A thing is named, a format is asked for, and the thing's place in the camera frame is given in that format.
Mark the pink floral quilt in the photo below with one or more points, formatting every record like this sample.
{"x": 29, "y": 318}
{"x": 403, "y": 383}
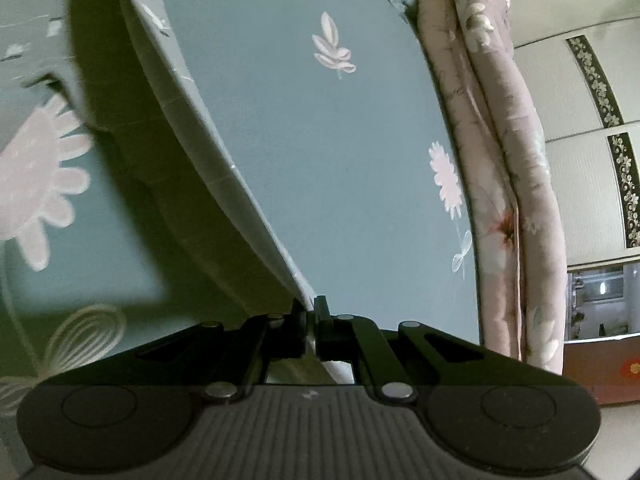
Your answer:
{"x": 500, "y": 160}

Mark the bed with teal floral sheet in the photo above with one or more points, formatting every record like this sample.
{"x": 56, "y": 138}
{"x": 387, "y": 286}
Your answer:
{"x": 350, "y": 160}

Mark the grey printed pants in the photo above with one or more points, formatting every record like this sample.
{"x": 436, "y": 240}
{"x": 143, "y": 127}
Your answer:
{"x": 200, "y": 185}

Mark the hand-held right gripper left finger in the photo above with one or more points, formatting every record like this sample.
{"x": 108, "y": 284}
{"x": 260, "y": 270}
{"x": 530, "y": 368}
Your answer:
{"x": 295, "y": 335}

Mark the white wardrobe with floral trim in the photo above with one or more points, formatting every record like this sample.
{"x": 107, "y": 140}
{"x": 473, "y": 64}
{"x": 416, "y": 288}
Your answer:
{"x": 565, "y": 110}

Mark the wooden door with red decoration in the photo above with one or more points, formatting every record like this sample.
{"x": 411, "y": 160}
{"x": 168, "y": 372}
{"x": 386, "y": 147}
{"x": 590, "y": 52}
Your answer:
{"x": 600, "y": 370}

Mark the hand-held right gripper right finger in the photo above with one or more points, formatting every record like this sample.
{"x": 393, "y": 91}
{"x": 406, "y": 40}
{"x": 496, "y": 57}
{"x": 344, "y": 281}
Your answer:
{"x": 327, "y": 335}

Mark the doorway to lit room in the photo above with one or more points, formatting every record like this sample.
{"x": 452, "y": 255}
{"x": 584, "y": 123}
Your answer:
{"x": 600, "y": 300}

